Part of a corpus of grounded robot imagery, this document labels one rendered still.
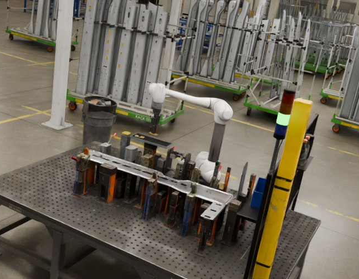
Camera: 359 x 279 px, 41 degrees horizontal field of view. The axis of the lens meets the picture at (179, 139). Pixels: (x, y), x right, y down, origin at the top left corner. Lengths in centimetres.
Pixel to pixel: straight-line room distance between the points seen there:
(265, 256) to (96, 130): 413
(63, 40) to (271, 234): 518
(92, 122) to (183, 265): 381
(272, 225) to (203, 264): 62
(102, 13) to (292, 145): 622
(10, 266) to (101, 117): 294
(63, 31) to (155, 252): 471
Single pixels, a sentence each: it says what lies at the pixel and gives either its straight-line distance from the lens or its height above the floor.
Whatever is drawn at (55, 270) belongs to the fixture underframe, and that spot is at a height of 22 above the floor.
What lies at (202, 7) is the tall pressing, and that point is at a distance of 1164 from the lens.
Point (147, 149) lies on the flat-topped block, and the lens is 435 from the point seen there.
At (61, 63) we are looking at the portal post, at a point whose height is 103.
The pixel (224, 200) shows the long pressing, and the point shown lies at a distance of 380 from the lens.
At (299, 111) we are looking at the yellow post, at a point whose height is 194.
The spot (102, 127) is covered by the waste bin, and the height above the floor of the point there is 39.
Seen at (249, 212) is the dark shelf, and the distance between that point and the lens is 364.
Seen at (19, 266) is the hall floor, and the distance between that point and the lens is 457.
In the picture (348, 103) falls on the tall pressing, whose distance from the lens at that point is 1050.
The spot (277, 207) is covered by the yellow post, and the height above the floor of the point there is 130.
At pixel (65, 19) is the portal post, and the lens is 756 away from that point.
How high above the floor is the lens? 261
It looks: 19 degrees down
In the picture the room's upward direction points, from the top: 9 degrees clockwise
